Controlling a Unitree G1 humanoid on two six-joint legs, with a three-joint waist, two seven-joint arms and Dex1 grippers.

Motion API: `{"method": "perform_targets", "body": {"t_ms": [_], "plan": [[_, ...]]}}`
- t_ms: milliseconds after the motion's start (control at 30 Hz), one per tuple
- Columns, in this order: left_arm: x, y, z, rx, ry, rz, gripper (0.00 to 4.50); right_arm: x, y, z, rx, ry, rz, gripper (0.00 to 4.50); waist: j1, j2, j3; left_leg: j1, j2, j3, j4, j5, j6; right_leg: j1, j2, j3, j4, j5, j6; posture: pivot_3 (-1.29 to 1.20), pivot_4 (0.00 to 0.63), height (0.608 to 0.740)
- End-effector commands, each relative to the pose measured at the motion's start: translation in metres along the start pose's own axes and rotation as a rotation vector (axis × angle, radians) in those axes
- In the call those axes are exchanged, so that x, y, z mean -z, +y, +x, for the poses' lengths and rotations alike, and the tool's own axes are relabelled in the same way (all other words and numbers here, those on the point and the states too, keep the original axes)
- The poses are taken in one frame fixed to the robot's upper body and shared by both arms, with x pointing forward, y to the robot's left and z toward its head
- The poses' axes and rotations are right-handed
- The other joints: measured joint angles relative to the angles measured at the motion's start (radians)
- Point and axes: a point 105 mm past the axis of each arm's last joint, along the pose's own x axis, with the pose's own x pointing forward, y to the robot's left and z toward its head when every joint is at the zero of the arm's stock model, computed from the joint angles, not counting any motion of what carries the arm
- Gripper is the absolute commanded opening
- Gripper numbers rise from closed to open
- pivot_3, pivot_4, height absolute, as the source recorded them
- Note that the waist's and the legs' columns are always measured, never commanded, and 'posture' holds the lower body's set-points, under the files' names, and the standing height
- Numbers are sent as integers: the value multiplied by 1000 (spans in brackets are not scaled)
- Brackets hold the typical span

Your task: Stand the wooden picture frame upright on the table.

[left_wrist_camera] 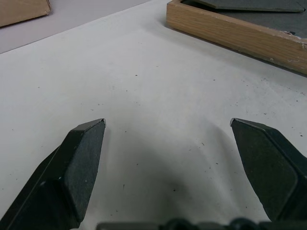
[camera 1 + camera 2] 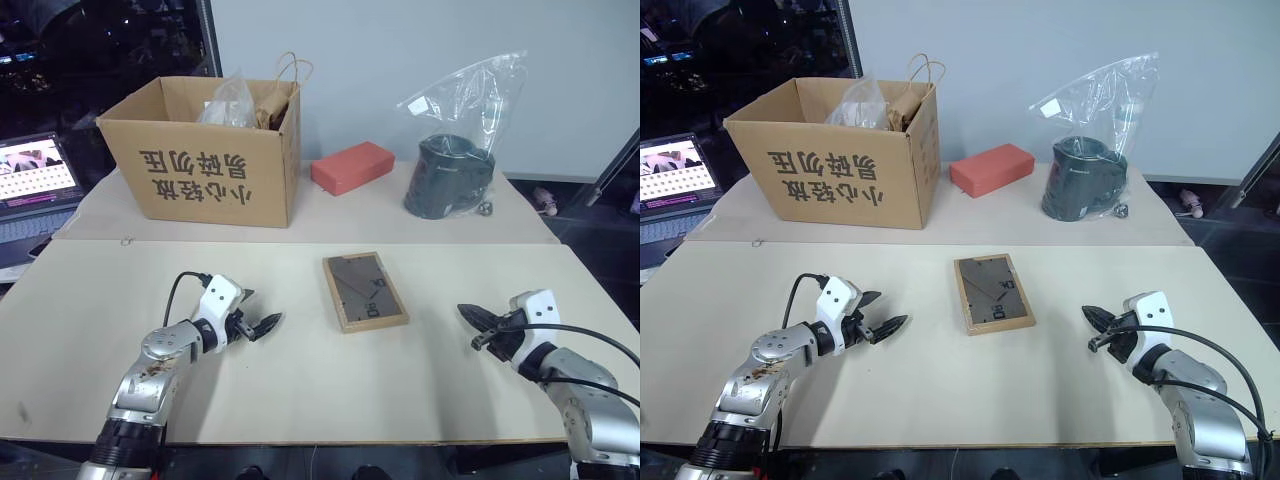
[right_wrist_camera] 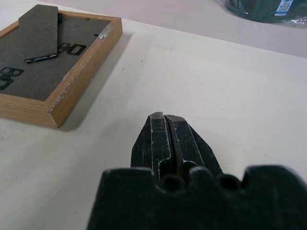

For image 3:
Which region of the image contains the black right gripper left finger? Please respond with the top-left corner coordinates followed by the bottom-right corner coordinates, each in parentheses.
top-left (130, 112), bottom-right (175, 182)

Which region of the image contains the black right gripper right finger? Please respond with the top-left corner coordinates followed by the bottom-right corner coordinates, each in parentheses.
top-left (164, 115), bottom-right (224, 182)

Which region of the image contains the dark plastic-wrapped package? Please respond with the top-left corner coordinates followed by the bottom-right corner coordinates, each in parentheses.
top-left (215, 0), bottom-right (307, 25)

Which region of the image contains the wooden tray with grey foam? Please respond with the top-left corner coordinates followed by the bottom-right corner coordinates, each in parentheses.
top-left (0, 4), bottom-right (123, 129)

